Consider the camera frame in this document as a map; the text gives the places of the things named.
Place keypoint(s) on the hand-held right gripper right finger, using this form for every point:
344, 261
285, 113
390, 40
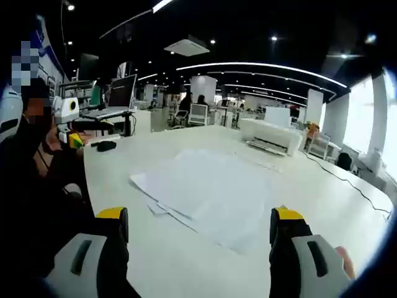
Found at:
297, 264

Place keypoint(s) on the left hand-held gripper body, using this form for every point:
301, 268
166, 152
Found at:
66, 108

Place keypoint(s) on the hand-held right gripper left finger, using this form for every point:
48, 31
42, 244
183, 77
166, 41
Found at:
114, 248

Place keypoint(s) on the white paper sheet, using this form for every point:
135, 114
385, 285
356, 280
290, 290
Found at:
211, 192

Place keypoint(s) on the person's left hand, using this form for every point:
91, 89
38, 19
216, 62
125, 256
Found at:
55, 144

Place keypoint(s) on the person's right hand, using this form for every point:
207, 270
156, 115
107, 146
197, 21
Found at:
346, 262

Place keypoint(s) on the white shelf rack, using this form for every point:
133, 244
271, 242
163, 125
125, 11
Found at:
80, 93

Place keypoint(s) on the dark monitor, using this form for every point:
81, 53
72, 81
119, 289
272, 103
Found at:
88, 66

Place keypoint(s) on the white chest device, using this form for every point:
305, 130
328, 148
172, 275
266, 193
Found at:
9, 108

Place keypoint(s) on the computer monitor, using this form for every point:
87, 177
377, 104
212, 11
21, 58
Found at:
122, 91

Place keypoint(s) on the white desk partition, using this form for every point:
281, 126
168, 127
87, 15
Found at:
143, 122

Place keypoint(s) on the white table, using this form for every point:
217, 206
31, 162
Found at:
186, 273

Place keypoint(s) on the person in dark shirt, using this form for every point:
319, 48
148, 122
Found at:
24, 201

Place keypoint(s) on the black office chair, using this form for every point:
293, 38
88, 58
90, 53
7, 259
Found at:
344, 161

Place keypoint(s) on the white mesh office chair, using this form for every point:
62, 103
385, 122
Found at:
198, 115

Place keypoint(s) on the white printer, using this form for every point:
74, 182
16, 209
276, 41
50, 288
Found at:
273, 133

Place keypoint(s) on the orange object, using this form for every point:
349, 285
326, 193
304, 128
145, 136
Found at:
312, 128

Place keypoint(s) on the ceiling air conditioner vent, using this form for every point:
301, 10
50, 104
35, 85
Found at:
187, 46

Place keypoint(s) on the blue and white wall poster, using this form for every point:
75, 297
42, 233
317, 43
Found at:
51, 66

